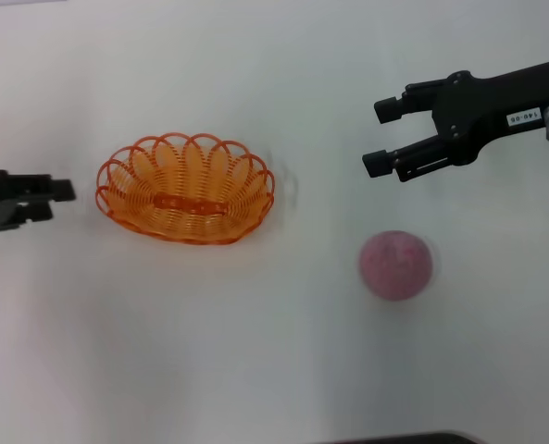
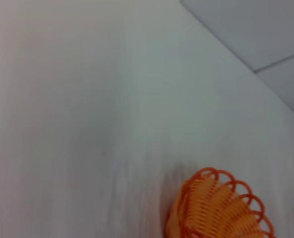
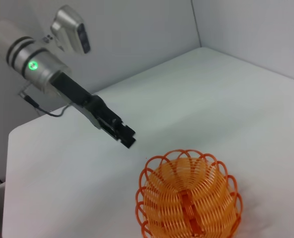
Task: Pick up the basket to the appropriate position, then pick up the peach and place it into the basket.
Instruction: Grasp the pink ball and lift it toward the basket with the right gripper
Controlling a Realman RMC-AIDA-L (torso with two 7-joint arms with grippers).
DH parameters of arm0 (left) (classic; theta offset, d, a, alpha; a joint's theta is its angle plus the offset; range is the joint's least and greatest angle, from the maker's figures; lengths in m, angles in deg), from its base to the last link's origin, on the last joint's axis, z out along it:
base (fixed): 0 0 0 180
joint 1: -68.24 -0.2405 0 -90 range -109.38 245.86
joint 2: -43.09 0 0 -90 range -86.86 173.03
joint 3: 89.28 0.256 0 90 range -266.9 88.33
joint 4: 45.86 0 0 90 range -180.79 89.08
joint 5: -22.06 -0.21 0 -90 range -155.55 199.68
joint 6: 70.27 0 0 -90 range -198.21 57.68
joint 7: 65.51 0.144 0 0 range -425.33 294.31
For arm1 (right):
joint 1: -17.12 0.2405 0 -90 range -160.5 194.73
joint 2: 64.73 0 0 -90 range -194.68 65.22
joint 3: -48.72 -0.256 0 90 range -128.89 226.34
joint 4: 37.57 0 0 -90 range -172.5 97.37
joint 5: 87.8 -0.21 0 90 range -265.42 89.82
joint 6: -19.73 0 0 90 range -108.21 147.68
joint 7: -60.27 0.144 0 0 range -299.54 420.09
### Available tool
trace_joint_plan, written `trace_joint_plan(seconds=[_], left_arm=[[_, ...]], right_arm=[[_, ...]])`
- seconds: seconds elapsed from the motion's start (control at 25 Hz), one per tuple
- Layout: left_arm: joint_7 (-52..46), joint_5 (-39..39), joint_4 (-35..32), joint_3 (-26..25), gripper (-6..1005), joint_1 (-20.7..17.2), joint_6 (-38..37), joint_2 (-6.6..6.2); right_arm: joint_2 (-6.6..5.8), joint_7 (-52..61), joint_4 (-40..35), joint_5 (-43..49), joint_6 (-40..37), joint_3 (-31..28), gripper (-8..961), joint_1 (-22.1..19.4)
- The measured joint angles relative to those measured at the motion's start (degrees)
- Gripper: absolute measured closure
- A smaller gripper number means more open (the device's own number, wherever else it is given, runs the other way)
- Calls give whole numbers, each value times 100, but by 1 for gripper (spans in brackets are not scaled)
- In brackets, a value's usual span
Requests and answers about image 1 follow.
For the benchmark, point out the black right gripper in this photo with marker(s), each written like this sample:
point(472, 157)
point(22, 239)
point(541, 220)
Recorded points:
point(477, 111)

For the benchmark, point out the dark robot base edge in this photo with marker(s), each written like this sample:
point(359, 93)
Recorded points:
point(403, 438)

